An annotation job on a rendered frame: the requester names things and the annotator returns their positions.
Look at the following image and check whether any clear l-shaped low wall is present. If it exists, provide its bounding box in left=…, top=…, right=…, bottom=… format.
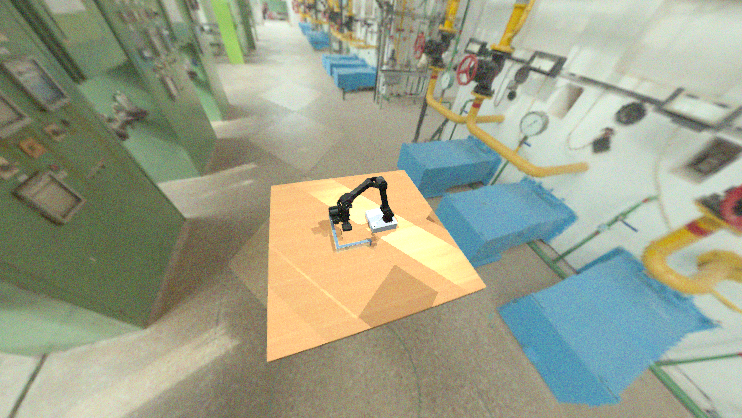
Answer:
left=336, top=242, right=371, bottom=254

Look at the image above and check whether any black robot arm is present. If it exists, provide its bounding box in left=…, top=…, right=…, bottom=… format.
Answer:
left=328, top=176, right=395, bottom=225

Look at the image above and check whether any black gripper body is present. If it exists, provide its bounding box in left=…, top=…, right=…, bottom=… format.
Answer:
left=340, top=211, right=352, bottom=232

